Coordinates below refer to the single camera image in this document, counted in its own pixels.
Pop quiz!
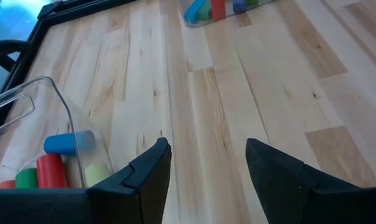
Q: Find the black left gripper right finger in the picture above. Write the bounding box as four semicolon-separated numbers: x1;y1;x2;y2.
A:
245;138;376;224

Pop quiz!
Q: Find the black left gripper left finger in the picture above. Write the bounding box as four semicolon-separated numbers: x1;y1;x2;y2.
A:
0;137;172;224

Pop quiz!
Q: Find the light green cylinder block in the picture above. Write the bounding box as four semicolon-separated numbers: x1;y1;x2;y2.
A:
83;163;111;188

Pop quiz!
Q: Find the blue cylinder block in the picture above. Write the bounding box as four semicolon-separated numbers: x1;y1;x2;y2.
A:
43;130;96;156

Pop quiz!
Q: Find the red cylinder block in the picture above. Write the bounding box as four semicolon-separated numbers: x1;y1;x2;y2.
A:
0;179;17;190
36;154;68;189

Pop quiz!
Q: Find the blue long block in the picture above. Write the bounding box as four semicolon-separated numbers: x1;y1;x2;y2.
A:
183;0;207;25

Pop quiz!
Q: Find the green long block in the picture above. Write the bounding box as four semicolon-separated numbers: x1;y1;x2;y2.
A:
197;0;212;22

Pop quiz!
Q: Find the red long block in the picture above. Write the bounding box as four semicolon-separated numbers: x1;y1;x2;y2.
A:
210;0;227;22

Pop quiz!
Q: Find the clear plastic bin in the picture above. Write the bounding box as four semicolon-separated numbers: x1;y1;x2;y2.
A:
0;76;114;189
178;0;276;28

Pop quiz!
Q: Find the black power cable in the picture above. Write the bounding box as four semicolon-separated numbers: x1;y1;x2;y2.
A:
0;39;32;73

